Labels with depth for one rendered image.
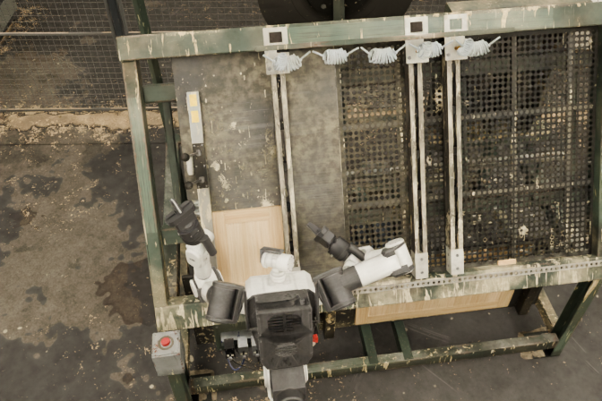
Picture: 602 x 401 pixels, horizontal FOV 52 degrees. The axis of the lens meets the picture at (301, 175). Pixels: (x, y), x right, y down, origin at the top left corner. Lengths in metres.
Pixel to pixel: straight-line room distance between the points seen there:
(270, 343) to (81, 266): 2.27
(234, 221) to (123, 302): 1.49
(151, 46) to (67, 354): 2.07
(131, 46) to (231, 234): 0.92
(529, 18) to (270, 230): 1.46
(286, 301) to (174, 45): 1.12
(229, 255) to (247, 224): 0.17
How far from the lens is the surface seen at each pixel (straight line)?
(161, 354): 2.74
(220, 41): 2.58
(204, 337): 3.52
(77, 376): 3.89
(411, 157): 2.77
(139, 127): 2.68
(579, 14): 2.99
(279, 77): 2.63
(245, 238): 2.80
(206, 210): 2.74
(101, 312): 4.07
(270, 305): 2.24
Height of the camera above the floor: 3.28
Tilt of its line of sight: 45 degrees down
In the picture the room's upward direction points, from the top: straight up
